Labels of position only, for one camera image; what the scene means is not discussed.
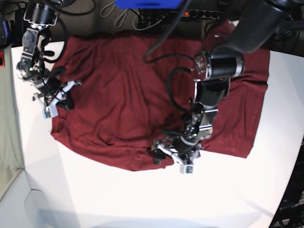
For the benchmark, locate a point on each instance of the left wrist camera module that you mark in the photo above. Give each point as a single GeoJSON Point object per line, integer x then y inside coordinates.
{"type": "Point", "coordinates": [186, 168]}

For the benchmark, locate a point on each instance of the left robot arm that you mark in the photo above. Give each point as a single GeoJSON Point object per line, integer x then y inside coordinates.
{"type": "Point", "coordinates": [217, 67]}

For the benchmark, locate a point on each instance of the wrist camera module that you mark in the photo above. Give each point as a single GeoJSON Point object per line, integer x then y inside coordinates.
{"type": "Point", "coordinates": [186, 168]}
{"type": "Point", "coordinates": [50, 111]}

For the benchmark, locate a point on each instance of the dark red t-shirt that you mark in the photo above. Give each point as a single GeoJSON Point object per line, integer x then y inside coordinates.
{"type": "Point", "coordinates": [121, 105]}

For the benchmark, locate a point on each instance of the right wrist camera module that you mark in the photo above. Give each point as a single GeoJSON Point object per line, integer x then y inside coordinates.
{"type": "Point", "coordinates": [50, 111]}

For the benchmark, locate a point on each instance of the red black device left edge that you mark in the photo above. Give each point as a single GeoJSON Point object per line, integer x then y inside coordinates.
{"type": "Point", "coordinates": [2, 59]}

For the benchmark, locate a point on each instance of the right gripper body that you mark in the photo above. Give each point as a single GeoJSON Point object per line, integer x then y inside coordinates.
{"type": "Point", "coordinates": [51, 90]}

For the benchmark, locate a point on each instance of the blue box at top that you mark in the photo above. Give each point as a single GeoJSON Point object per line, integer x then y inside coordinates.
{"type": "Point", "coordinates": [148, 4]}

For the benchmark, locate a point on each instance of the blue bottle left edge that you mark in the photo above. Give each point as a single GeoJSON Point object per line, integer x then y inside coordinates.
{"type": "Point", "coordinates": [6, 28]}

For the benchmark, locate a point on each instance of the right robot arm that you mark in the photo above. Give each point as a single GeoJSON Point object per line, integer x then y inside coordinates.
{"type": "Point", "coordinates": [34, 56]}

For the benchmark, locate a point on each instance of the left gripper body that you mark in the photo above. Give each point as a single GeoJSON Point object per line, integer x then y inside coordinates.
{"type": "Point", "coordinates": [180, 149]}

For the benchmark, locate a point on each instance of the black power strip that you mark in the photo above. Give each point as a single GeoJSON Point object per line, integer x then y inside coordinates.
{"type": "Point", "coordinates": [201, 14]}

